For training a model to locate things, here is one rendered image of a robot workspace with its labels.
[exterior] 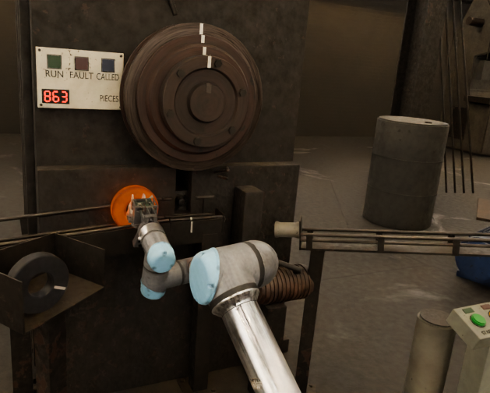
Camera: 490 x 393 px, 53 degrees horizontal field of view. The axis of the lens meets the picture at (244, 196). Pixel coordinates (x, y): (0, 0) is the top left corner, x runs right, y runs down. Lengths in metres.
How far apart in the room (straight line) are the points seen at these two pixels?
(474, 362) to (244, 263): 0.81
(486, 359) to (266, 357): 0.76
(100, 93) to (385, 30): 8.61
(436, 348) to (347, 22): 8.15
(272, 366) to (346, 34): 8.64
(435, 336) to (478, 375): 0.15
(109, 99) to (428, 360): 1.31
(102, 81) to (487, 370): 1.45
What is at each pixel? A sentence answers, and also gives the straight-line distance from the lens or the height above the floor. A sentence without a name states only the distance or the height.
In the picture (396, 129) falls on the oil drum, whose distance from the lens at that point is 4.12.
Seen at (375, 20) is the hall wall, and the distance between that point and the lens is 9.83.
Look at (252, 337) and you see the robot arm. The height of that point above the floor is 0.70.
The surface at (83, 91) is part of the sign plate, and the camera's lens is 1.67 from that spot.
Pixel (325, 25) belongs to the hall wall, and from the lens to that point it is 9.18.
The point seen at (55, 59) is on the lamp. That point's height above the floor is 1.21.
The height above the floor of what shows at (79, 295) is 0.60.
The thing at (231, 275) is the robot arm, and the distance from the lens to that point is 1.07.
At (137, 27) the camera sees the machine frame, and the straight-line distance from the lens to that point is 1.71.
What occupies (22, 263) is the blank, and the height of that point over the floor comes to 0.74.
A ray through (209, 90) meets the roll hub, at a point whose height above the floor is 1.15.
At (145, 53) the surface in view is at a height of 1.25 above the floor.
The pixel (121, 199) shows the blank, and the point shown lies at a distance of 1.65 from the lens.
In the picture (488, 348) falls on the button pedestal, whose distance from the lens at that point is 1.59.
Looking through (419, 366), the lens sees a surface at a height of 0.37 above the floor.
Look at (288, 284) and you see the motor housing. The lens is 1.78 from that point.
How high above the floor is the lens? 1.25
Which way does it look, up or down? 15 degrees down
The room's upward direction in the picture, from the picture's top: 5 degrees clockwise
